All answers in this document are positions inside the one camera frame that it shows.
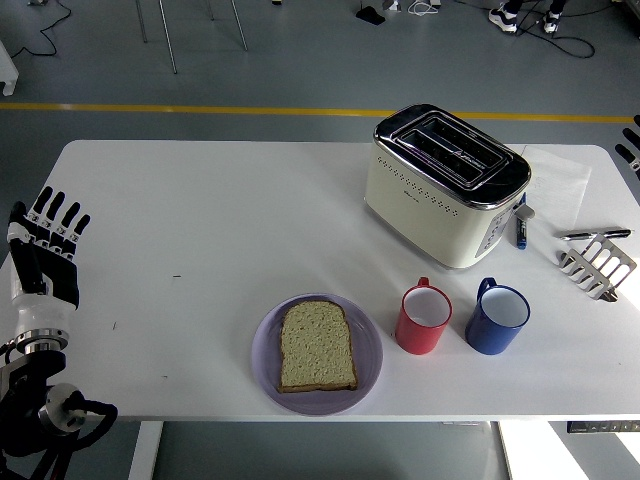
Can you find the purple plate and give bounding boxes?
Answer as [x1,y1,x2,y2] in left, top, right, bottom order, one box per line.
[250,292,384,417]

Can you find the metal-legged chair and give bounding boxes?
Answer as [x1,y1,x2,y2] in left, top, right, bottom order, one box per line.
[134,0,250,75]

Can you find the blue marker pen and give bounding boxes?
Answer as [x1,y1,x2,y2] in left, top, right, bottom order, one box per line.
[510,192,530,251]

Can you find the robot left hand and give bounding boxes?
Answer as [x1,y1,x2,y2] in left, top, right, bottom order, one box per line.
[5,186,92,334]

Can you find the white table leg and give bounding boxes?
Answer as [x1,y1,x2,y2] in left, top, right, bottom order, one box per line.
[127,421,164,480]
[496,421,519,480]

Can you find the white furniture piece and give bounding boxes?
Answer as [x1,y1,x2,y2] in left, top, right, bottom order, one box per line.
[0,38,20,97]

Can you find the person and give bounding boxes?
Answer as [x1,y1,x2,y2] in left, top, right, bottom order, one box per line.
[487,0,571,35]

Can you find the white paper sheet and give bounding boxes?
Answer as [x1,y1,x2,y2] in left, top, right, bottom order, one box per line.
[519,144,594,231]

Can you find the black foot pedal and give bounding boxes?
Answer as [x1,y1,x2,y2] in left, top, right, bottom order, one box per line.
[355,5,386,26]

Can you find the blue mug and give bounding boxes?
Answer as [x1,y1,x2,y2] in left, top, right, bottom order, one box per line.
[464,277,531,356]

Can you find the silver metal toast rack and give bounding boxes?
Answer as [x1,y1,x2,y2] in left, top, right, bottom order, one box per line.
[557,232,639,304]

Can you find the brown bread slice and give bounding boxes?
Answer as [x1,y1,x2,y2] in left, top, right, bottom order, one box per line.
[277,300,359,394]

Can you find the thin black floor cable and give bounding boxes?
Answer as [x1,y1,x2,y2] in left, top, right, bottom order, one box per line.
[12,0,74,59]

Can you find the thick black floor cable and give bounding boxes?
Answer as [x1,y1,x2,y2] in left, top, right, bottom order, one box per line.
[517,9,596,60]

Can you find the black table control panel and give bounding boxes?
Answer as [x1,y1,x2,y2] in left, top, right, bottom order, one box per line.
[566,421,640,434]

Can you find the red mug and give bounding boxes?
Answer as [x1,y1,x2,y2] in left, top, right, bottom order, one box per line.
[394,276,454,356]

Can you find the cream and chrome toaster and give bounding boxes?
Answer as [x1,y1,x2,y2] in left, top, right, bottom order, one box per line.
[363,103,536,272]

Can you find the black and silver pen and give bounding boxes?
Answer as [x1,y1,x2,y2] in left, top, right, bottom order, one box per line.
[553,228,633,242]

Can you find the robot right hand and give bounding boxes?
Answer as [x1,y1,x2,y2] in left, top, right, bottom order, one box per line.
[614,114,640,181]

